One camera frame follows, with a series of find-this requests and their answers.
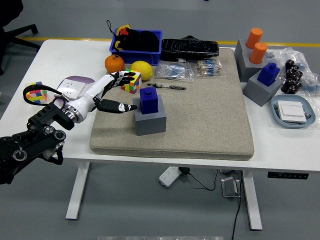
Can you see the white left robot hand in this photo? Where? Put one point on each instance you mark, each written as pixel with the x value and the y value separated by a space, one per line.
pixel 87 98

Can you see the blue square seal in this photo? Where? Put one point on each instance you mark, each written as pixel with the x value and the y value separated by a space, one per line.
pixel 267 75
pixel 150 101

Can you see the grey square seal holder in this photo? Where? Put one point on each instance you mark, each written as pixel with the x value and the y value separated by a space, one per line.
pixel 260 95
pixel 150 125
pixel 241 45
pixel 250 72

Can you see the orange round seal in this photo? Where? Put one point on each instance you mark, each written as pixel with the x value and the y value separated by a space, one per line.
pixel 258 53
pixel 254 37

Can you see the orange fruit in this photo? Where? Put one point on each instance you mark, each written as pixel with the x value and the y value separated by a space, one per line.
pixel 114 65

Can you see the colourful puzzle cube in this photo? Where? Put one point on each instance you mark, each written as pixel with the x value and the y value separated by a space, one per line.
pixel 37 97
pixel 133 87

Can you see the yellow lemon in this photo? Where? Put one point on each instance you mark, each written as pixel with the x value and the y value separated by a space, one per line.
pixel 142 70

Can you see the blue plastic bin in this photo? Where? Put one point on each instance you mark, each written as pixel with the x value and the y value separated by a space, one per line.
pixel 140 57

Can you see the yellow red toy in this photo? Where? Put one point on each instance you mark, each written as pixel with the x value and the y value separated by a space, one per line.
pixel 124 26

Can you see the black fabric pouch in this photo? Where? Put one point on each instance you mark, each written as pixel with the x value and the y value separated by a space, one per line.
pixel 147 41

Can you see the black pen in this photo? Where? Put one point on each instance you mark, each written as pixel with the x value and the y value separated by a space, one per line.
pixel 175 87

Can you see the clear bag blue resistors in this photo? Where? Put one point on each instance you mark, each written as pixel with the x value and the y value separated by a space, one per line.
pixel 172 71

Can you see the white table leg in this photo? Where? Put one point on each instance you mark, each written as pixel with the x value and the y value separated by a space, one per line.
pixel 78 190
pixel 251 200

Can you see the black office chair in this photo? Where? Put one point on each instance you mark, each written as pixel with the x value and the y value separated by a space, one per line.
pixel 25 29

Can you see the white power strip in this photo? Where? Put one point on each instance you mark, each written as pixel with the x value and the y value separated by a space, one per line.
pixel 168 176

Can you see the grey-brown fabric mat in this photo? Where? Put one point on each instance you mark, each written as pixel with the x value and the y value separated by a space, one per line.
pixel 200 120

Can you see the black round knob piece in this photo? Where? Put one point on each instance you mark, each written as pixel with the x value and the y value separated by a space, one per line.
pixel 190 37

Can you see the clear bag tan resistors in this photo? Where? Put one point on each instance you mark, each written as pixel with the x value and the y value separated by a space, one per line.
pixel 208 68

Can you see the light-blue plastic tray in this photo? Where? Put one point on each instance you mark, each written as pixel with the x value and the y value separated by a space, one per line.
pixel 287 98

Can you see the black cylinder capacitor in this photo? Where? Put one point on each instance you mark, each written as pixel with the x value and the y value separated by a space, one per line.
pixel 292 71
pixel 295 88
pixel 287 85
pixel 290 63
pixel 298 75

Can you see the black table control panel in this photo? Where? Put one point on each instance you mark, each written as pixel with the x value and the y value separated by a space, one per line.
pixel 287 175

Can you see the clear plastic bag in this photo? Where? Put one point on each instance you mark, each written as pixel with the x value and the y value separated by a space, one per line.
pixel 310 75
pixel 315 107

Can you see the white wall socket panel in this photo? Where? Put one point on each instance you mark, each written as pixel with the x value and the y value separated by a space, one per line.
pixel 70 86

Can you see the silver metal bracket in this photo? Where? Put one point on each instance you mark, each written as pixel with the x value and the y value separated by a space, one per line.
pixel 228 187

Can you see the white wall switch panel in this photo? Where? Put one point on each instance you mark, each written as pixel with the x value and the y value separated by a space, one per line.
pixel 291 111

